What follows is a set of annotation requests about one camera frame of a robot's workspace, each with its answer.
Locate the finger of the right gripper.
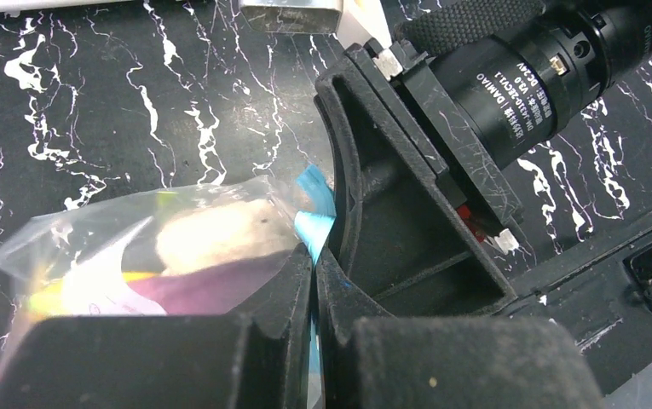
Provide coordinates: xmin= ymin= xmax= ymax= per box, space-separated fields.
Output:
xmin=314 ymin=42 xmax=518 ymax=316

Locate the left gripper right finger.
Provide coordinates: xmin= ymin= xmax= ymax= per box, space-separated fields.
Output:
xmin=314 ymin=251 xmax=603 ymax=408

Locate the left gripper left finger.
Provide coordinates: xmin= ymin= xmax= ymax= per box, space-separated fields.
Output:
xmin=0 ymin=245 xmax=313 ymax=408

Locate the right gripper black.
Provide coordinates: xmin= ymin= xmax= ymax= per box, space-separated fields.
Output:
xmin=365 ymin=0 xmax=652 ymax=250

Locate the dark purple toy eggplant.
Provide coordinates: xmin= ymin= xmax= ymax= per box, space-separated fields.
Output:
xmin=128 ymin=251 xmax=291 ymax=315

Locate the clear zip top bag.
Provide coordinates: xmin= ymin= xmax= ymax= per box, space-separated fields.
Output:
xmin=0 ymin=166 xmax=336 ymax=408

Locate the white green toy cabbage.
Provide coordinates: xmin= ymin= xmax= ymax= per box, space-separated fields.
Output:
xmin=155 ymin=199 xmax=299 ymax=276

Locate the yellow toy banana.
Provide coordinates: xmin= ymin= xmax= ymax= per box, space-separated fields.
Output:
xmin=26 ymin=272 xmax=166 ymax=318

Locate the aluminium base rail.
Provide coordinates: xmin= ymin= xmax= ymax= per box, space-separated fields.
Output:
xmin=503 ymin=210 xmax=652 ymax=408

